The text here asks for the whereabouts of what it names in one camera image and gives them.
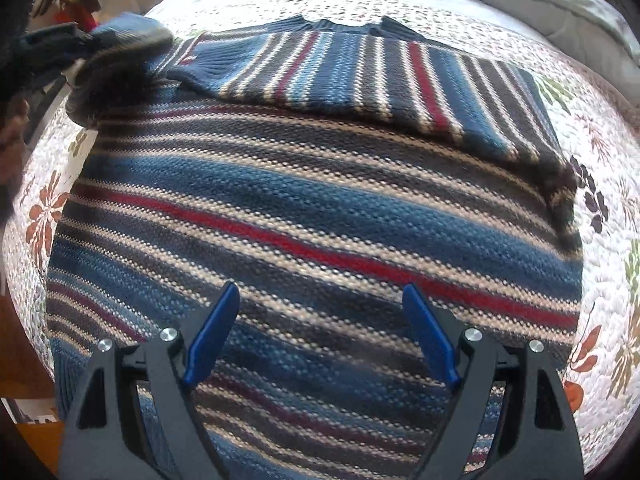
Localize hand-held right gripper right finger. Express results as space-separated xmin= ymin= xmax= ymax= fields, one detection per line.
xmin=401 ymin=282 xmax=586 ymax=480

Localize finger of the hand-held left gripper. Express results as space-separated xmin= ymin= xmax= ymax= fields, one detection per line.
xmin=17 ymin=22 xmax=98 ymax=61

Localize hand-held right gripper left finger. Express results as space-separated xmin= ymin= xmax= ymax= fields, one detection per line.
xmin=59 ymin=281 xmax=242 ymax=480

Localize striped knit sweater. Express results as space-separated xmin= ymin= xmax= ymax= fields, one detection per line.
xmin=45 ymin=15 xmax=586 ymax=480

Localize person's left hand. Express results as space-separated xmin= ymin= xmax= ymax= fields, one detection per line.
xmin=0 ymin=99 xmax=31 ymax=188

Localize red bag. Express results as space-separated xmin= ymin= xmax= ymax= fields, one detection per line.
xmin=65 ymin=2 xmax=101 ymax=31

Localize floral quilted bedspread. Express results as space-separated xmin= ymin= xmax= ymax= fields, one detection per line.
xmin=2 ymin=0 xmax=640 ymax=476

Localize grey comforter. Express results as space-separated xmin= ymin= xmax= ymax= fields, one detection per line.
xmin=360 ymin=0 xmax=636 ymax=96

